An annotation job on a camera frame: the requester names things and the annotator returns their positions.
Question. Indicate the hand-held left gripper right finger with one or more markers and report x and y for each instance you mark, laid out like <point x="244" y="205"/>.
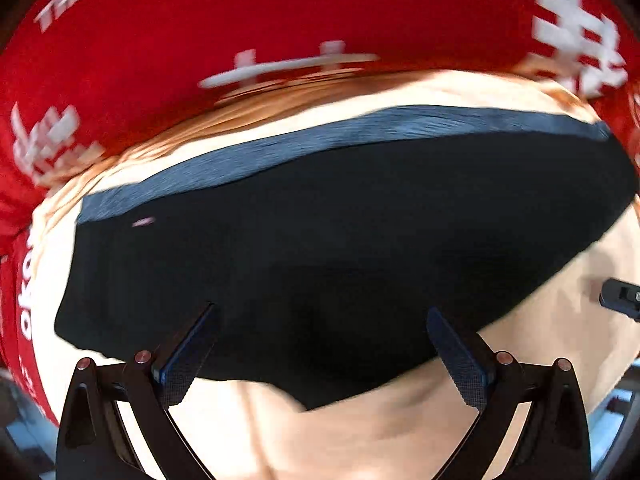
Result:
<point x="462" y="360"/>

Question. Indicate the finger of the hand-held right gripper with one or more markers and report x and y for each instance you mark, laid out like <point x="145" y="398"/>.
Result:
<point x="620" y="296"/>

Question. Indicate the red printed blanket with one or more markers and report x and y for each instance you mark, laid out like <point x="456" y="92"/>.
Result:
<point x="250" y="15"/>

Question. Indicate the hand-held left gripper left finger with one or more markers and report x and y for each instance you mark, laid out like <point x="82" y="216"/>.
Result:
<point x="181" y="360"/>

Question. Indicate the black pants with grey waistband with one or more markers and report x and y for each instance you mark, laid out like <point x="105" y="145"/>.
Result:
<point x="325" y="260"/>

